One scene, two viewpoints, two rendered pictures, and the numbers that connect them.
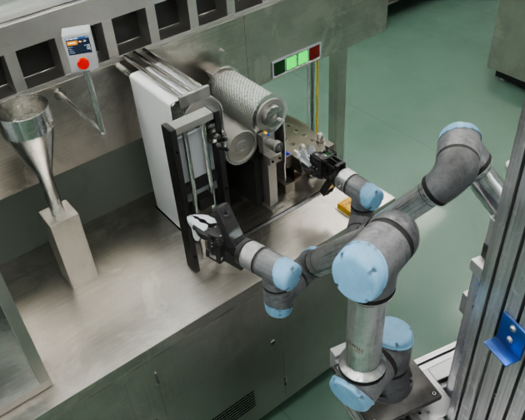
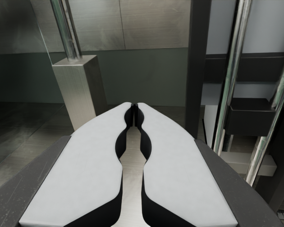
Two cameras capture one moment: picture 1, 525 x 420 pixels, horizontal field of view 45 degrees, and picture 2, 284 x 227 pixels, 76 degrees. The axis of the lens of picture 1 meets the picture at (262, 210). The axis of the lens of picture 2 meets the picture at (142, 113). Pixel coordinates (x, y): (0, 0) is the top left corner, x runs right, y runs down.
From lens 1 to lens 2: 1.63 m
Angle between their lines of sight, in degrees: 40
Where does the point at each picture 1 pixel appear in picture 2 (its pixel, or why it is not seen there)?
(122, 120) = not seen: hidden behind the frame
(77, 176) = (146, 59)
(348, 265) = not seen: outside the picture
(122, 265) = (127, 149)
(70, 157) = (142, 36)
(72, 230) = (76, 82)
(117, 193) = (177, 93)
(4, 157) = (86, 9)
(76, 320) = not seen: hidden behind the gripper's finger
